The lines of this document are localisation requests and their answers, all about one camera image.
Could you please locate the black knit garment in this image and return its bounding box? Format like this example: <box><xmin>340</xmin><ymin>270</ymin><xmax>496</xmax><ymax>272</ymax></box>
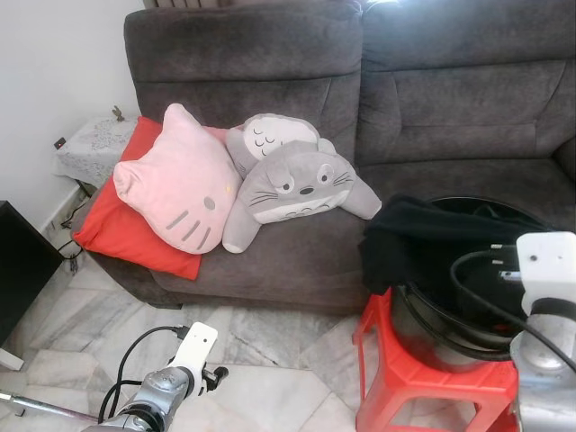
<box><xmin>360</xmin><ymin>196</ymin><xmax>545</xmax><ymax>298</ymax></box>

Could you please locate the red cushion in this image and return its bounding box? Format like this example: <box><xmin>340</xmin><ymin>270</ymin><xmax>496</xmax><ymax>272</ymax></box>
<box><xmin>72</xmin><ymin>115</ymin><xmax>235</xmax><ymax>280</ymax></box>

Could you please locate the silver metal clothes rack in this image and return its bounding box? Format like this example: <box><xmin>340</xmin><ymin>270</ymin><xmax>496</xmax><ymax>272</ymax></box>
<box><xmin>0</xmin><ymin>390</ymin><xmax>98</xmax><ymax>424</ymax></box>

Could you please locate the pink cat face pillow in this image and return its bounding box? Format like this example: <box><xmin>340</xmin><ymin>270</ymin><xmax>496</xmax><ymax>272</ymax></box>
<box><xmin>112</xmin><ymin>103</ymin><xmax>242</xmax><ymax>255</ymax></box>

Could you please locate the red plastic stool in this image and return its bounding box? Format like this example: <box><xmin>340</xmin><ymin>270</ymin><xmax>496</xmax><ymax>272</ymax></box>
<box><xmin>354</xmin><ymin>288</ymin><xmax>523</xmax><ymax>432</ymax></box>

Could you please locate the grey wide-eyed plush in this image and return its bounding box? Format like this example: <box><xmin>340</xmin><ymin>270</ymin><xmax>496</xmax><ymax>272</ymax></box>
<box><xmin>221</xmin><ymin>139</ymin><xmax>383</xmax><ymax>255</ymax></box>

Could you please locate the black television console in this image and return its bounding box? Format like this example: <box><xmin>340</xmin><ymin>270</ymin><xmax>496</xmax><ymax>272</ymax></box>
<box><xmin>0</xmin><ymin>200</ymin><xmax>66</xmax><ymax>372</ymax></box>

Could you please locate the black plastic bucket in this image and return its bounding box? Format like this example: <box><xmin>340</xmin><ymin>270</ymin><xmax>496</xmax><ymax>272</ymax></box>
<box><xmin>396</xmin><ymin>196</ymin><xmax>576</xmax><ymax>361</ymax></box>

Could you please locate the grey sleeping plush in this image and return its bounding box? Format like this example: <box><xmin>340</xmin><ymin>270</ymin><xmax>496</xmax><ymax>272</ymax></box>
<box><xmin>225</xmin><ymin>113</ymin><xmax>323</xmax><ymax>176</ymax></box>

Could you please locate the side table white lace cloth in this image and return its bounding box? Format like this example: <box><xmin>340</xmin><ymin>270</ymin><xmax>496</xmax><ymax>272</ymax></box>
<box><xmin>54</xmin><ymin>112</ymin><xmax>140</xmax><ymax>188</ymax></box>

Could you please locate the dark grey fabric sofa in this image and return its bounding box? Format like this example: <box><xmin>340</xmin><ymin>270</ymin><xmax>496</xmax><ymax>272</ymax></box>
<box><xmin>87</xmin><ymin>0</ymin><xmax>576</xmax><ymax>316</ymax></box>

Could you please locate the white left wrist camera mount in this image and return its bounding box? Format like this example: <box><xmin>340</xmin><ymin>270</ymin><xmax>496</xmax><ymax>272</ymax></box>
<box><xmin>175</xmin><ymin>322</ymin><xmax>219</xmax><ymax>374</ymax></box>

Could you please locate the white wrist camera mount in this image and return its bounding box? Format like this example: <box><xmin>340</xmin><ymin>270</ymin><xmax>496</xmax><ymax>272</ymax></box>
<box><xmin>516</xmin><ymin>231</ymin><xmax>576</xmax><ymax>316</ymax></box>
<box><xmin>175</xmin><ymin>322</ymin><xmax>219</xmax><ymax>374</ymax></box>

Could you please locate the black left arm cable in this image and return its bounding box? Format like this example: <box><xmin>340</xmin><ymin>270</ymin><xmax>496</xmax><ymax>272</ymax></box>
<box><xmin>96</xmin><ymin>326</ymin><xmax>190</xmax><ymax>424</ymax></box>

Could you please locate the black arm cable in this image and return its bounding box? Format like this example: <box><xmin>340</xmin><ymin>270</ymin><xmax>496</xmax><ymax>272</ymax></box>
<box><xmin>96</xmin><ymin>326</ymin><xmax>190</xmax><ymax>424</ymax></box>
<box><xmin>450</xmin><ymin>243</ymin><xmax>576</xmax><ymax>374</ymax></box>

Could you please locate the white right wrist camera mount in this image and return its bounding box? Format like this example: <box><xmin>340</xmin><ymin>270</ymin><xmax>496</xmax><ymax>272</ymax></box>
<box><xmin>516</xmin><ymin>231</ymin><xmax>576</xmax><ymax>316</ymax></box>

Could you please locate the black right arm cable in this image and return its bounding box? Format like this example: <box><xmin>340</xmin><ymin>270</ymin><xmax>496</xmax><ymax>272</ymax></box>
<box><xmin>450</xmin><ymin>243</ymin><xmax>576</xmax><ymax>374</ymax></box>

